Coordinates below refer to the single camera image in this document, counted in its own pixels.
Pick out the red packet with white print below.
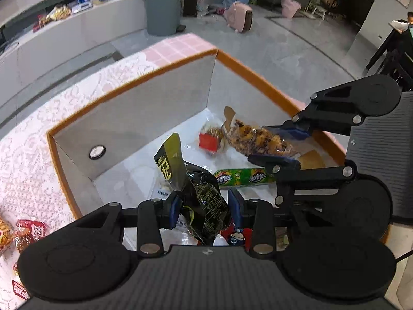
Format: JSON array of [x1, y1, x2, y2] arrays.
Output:
[[12, 279, 32, 300]]

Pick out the clear packet of orange snacks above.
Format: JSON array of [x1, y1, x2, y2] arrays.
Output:
[[222, 106, 300, 159]]

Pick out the grey curved counter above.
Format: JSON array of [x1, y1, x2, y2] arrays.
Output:
[[0, 0, 150, 110]]

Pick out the white step stool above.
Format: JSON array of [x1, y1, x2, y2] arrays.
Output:
[[305, 2, 327, 20]]

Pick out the pink checked table cover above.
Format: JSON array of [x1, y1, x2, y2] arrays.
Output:
[[142, 32, 217, 68]]

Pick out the pink heater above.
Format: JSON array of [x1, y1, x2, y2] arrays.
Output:
[[223, 2, 254, 34]]

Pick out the green sausage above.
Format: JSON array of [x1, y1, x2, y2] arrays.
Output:
[[213, 167, 276, 189]]

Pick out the orange-red snack packet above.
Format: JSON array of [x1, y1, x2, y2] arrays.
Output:
[[0, 218, 16, 257]]

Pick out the dark red snack packet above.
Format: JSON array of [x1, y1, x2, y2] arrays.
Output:
[[14, 219, 47, 254]]

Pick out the grey trash bin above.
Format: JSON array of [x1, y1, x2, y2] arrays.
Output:
[[143, 0, 187, 37]]

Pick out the pile of snack packets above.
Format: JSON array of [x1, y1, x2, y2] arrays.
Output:
[[32, 4, 72, 33]]

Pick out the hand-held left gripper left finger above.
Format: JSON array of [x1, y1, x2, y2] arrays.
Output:
[[78, 192, 181, 256]]

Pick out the red cartoon snack packet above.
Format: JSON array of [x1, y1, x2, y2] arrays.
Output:
[[220, 222, 254, 250]]

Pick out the pink bucket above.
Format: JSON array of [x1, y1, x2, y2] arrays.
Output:
[[281, 0, 303, 19]]

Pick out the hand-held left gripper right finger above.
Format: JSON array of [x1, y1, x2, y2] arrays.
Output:
[[227, 189, 340, 256]]

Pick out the black snack packet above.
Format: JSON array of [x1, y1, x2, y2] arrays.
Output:
[[153, 132, 231, 246]]

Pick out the white snack packet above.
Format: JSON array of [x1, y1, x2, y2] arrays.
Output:
[[150, 165, 207, 249]]

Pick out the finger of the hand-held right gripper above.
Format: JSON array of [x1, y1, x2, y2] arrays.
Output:
[[262, 82, 366, 140], [248, 154, 358, 207]]

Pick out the small clear packet of nuts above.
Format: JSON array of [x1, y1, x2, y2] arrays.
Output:
[[197, 123, 228, 156]]

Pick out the orange storage box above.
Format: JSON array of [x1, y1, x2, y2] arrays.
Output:
[[47, 48, 392, 253]]

